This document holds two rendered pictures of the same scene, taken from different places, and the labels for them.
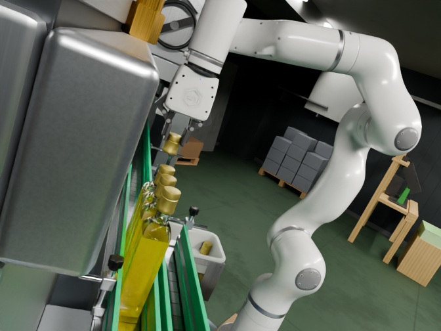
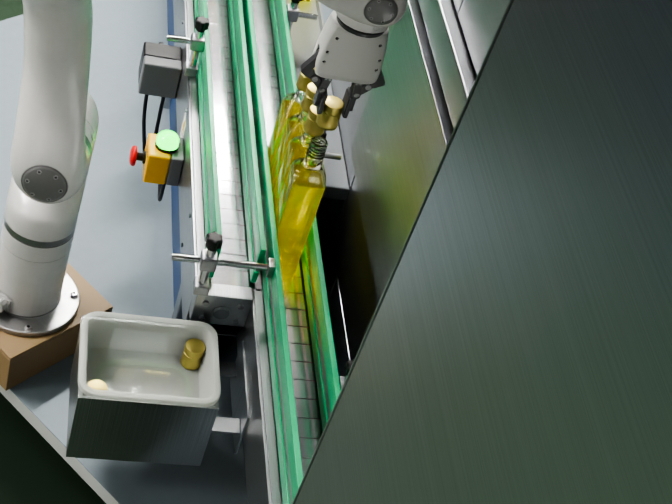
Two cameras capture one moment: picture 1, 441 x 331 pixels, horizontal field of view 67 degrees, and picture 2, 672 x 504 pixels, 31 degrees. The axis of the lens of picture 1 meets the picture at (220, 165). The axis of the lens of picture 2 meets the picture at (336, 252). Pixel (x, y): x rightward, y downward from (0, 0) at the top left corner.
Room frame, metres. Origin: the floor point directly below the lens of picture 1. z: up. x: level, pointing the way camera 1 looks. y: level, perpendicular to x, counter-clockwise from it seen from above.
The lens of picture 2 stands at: (2.34, 0.17, 2.51)
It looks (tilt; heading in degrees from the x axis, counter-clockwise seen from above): 42 degrees down; 179
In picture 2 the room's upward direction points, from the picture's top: 21 degrees clockwise
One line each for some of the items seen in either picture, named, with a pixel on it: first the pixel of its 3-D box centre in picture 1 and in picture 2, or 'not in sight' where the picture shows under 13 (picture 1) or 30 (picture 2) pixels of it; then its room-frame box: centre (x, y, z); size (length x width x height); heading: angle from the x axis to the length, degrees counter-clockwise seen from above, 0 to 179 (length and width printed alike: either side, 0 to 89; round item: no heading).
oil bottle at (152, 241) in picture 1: (142, 265); (287, 144); (0.59, 0.06, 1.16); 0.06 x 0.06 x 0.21; 21
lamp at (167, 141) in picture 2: not in sight; (167, 140); (0.52, -0.16, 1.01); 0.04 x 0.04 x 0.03
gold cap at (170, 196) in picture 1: (168, 199); (309, 76); (0.59, 0.06, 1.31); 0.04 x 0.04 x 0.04
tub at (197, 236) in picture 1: (188, 249); (146, 373); (1.04, -0.01, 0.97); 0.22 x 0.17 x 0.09; 109
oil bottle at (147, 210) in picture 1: (141, 248); (292, 165); (0.64, 0.09, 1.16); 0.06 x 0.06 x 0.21; 19
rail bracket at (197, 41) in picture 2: not in sight; (184, 45); (0.35, -0.20, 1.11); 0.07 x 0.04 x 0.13; 109
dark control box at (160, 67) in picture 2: not in sight; (159, 70); (0.25, -0.26, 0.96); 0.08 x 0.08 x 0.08; 19
